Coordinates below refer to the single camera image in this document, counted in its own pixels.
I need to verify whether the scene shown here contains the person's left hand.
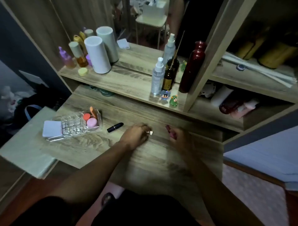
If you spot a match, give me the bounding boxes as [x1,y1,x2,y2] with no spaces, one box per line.
[119,123,153,151]

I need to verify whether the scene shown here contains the person's right hand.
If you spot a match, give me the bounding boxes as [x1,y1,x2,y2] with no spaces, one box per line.
[166,125,199,159]

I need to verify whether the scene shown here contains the dark pink lipstick tube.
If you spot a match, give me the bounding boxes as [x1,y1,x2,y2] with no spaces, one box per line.
[165,124,177,140]

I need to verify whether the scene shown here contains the person's left forearm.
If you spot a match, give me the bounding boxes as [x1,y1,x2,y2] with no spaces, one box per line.
[48,142,132,205]

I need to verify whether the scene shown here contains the person's right forearm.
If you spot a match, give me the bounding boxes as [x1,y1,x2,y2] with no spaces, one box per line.
[184,152,263,226]

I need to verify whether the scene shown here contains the wooden vanity desk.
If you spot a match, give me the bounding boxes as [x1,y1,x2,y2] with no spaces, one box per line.
[0,0,298,205]

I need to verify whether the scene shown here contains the black lipstick tube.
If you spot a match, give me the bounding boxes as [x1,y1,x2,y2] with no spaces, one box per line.
[107,122,124,133]

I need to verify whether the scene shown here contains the clear spray bottle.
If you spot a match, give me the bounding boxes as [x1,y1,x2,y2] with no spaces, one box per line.
[151,57,165,96]

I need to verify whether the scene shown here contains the brown reed diffuser bottle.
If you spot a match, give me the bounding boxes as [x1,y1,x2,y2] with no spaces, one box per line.
[162,31,185,91]

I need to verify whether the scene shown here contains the white patterned pouch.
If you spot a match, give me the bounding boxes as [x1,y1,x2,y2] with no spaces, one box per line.
[199,80,217,98]

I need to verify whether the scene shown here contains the teal round container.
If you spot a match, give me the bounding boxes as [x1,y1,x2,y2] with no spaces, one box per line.
[90,85,115,97]

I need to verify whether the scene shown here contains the white tube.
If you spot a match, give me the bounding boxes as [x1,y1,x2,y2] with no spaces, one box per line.
[210,85,234,107]

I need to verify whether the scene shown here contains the dark red lying bottle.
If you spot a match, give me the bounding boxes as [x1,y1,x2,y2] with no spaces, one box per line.
[219,97,245,115]

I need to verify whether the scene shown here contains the tall dark red bottle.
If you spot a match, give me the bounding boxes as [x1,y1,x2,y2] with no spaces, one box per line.
[178,49,206,93]

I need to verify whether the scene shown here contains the clear acrylic lipstick organizer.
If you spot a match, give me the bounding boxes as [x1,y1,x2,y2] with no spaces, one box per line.
[46,108,102,142]

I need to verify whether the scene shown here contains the person's black clothing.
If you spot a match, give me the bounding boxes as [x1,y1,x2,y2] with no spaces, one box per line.
[10,190,201,226]

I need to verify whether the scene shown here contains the white cylinder container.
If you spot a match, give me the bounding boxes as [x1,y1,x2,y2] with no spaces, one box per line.
[84,36,112,74]

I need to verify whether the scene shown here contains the white square compact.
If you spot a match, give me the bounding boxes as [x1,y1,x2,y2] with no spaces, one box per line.
[42,120,63,138]

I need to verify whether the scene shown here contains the bed with light blue sheet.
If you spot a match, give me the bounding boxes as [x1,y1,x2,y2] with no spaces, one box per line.
[222,126,298,226]

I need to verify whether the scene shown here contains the amber bottle with white cap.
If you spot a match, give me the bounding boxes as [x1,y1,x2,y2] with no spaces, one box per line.
[68,41,89,68]

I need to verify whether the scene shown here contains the bundle of white rods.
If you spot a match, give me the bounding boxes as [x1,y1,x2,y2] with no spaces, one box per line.
[221,52,298,88]

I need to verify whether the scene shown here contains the purple dropper bottle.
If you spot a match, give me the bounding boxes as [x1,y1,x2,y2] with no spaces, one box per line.
[58,46,76,69]

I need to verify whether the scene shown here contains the mirror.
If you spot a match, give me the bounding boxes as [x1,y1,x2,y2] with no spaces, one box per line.
[49,0,225,84]

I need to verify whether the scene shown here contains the yellow cylinder containers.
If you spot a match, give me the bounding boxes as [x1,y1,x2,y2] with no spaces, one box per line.
[235,35,298,69]

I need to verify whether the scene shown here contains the plush toy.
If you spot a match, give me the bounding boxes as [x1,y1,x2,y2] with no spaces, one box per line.
[0,86,31,114]

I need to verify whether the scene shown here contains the black bag with blue strap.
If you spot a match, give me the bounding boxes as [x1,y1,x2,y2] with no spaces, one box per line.
[13,84,70,131]

